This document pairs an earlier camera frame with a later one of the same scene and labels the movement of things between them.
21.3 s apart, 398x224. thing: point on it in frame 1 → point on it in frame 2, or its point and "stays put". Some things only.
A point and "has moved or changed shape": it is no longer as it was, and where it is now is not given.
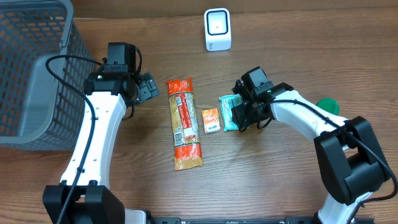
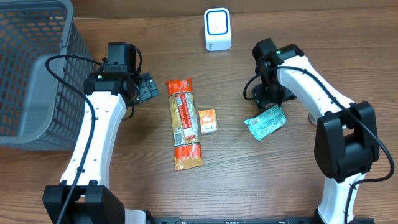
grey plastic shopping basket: (44, 61) stays put
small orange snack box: (211, 121) has moved or changed shape
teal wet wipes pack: (227, 102) → (267, 122)
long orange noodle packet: (185, 117) stays put
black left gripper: (147, 89) stays put
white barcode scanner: (217, 29) stays put
